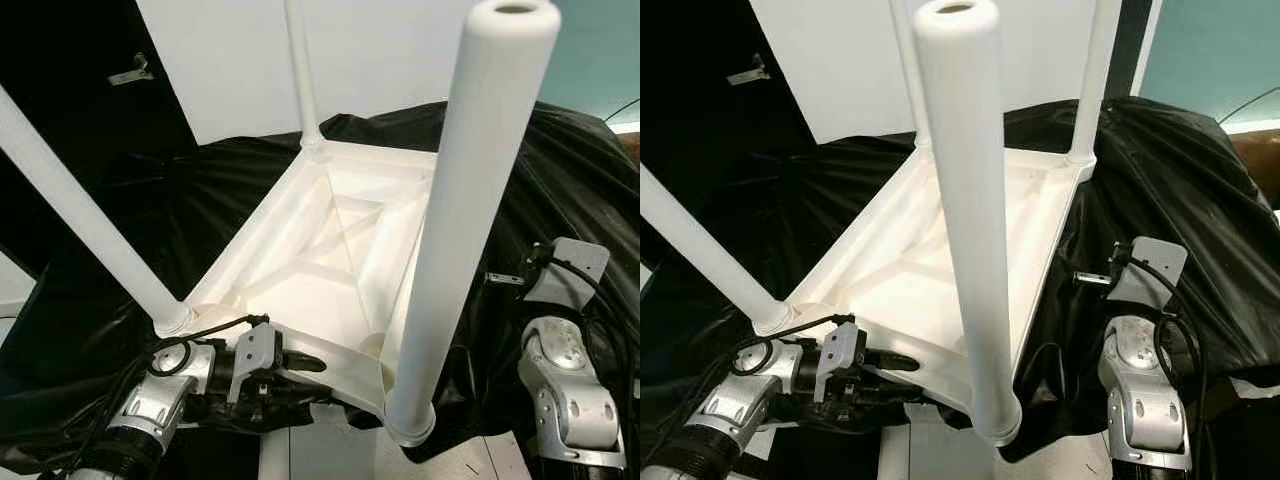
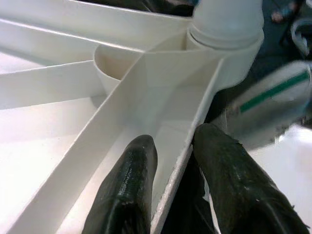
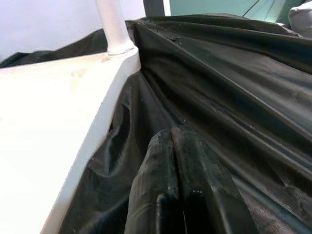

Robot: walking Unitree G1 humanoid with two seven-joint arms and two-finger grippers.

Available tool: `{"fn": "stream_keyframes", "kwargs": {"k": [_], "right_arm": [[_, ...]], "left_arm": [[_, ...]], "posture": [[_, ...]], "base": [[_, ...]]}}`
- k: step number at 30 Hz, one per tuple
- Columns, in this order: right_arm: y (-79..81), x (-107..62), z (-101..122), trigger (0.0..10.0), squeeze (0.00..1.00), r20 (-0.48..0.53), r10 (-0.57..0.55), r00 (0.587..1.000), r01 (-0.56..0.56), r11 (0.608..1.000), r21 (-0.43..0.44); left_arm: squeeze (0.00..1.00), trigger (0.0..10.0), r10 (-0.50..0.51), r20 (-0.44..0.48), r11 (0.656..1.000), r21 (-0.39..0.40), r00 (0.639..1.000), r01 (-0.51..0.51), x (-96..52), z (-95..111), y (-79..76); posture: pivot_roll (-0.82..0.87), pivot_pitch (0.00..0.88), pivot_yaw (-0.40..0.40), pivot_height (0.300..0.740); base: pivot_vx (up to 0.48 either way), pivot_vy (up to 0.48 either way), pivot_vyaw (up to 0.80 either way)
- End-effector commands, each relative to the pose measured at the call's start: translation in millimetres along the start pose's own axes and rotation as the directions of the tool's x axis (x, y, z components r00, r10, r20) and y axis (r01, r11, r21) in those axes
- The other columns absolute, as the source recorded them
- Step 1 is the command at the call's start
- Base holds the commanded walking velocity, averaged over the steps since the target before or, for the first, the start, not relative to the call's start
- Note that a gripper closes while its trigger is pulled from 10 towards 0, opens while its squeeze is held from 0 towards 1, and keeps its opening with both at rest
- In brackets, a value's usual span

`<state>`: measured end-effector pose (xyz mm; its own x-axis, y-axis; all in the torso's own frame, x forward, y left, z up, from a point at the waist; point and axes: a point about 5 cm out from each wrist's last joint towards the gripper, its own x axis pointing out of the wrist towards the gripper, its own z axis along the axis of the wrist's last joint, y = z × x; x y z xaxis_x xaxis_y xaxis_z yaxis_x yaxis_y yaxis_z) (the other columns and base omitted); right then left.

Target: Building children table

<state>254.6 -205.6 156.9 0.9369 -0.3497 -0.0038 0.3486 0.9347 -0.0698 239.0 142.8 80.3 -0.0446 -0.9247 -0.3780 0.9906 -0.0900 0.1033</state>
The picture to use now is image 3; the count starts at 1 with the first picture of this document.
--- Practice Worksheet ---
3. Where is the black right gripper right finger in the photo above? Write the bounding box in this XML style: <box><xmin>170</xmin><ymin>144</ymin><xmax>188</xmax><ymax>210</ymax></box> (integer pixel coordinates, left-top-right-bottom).
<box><xmin>170</xmin><ymin>124</ymin><xmax>259</xmax><ymax>234</ymax></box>

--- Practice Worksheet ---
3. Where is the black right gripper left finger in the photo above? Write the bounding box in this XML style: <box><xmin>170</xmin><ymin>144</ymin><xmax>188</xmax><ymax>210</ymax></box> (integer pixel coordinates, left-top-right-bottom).
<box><xmin>126</xmin><ymin>129</ymin><xmax>186</xmax><ymax>234</ymax></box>

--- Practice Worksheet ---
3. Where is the white plastic table top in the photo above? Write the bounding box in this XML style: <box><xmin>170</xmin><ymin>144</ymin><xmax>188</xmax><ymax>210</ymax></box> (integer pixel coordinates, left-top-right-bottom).
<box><xmin>0</xmin><ymin>46</ymin><xmax>142</xmax><ymax>234</ymax></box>

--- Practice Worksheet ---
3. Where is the white plastic table leg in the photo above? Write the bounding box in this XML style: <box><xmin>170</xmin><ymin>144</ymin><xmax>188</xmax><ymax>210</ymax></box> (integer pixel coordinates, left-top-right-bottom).
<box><xmin>94</xmin><ymin>0</ymin><xmax>135</xmax><ymax>58</ymax></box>

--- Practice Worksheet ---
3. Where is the black plastic sheet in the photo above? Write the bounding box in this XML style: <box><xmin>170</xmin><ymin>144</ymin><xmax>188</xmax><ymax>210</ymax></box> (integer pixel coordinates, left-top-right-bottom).
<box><xmin>0</xmin><ymin>13</ymin><xmax>312</xmax><ymax>234</ymax></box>

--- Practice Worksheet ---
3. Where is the grey cushion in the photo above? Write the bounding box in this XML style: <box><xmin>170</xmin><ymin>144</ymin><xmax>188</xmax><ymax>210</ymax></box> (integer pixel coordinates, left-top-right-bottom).
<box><xmin>288</xmin><ymin>0</ymin><xmax>312</xmax><ymax>39</ymax></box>

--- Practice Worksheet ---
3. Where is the black wall strip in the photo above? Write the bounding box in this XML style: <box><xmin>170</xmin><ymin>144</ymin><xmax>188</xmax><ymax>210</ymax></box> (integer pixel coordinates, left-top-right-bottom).
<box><xmin>143</xmin><ymin>0</ymin><xmax>164</xmax><ymax>17</ymax></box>

